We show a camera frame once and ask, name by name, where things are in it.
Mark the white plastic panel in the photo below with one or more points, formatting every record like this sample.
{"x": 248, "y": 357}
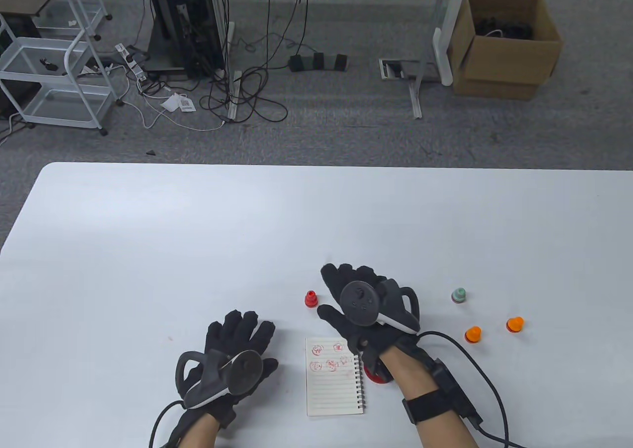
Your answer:
{"x": 441, "y": 55}

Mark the white rolling cart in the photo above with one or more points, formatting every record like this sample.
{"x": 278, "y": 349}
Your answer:
{"x": 64, "y": 104}

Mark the white lined spiral notebook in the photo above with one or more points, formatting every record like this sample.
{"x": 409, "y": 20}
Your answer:
{"x": 331, "y": 388}

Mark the green reward stamp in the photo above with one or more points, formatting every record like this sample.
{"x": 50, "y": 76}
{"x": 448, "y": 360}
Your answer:
{"x": 459, "y": 295}

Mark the person's right forearm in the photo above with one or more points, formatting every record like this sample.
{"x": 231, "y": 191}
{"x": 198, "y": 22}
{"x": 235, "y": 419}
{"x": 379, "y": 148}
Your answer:
{"x": 415, "y": 379}

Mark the person's left hand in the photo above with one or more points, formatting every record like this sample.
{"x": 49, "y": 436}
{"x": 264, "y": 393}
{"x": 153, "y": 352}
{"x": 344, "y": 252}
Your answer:
{"x": 242, "y": 334}

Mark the grey power strip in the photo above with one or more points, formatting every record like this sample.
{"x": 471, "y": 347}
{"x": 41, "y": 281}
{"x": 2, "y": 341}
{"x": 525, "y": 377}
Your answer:
{"x": 329, "y": 64}

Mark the person's right hand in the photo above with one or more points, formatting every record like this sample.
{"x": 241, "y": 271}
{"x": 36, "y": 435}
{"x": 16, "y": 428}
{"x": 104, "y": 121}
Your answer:
{"x": 376, "y": 339}

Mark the person's left forearm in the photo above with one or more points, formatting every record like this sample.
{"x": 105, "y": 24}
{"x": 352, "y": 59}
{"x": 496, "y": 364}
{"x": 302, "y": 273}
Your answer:
{"x": 198, "y": 435}

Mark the orange reward stamp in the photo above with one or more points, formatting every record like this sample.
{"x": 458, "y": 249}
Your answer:
{"x": 473, "y": 335}
{"x": 515, "y": 324}

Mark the black power adapter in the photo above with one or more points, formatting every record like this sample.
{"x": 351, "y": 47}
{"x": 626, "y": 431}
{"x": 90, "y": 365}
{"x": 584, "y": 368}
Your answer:
{"x": 340, "y": 62}
{"x": 318, "y": 61}
{"x": 295, "y": 64}

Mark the brown cardboard box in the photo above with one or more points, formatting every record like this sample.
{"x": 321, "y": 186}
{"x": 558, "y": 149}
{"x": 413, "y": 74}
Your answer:
{"x": 509, "y": 69}

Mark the metal desk leg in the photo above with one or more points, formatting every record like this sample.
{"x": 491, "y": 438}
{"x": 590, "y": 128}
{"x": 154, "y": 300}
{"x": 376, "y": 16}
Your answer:
{"x": 415, "y": 103}
{"x": 234, "y": 104}

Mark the printed paper label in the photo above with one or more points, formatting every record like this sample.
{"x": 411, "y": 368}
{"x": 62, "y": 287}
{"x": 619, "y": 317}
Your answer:
{"x": 187, "y": 105}

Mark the small black clip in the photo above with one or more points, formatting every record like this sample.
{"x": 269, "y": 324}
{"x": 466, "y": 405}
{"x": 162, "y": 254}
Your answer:
{"x": 48, "y": 65}

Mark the red reward stamp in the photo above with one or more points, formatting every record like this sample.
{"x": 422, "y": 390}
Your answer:
{"x": 311, "y": 299}

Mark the red ink pad lid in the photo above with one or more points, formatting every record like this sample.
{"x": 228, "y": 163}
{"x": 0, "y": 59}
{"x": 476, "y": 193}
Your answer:
{"x": 376, "y": 376}

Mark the metal floor socket box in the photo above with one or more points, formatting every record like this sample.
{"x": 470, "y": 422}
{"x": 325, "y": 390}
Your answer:
{"x": 393, "y": 69}

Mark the black computer tower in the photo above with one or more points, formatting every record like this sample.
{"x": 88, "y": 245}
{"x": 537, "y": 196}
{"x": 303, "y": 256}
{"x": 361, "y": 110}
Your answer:
{"x": 193, "y": 18}

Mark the white power strip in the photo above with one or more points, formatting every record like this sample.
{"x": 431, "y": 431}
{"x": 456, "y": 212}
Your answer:
{"x": 129, "y": 60}

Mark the white paper tag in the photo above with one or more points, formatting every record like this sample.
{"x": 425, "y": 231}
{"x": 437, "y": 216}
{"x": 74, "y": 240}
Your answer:
{"x": 170, "y": 104}

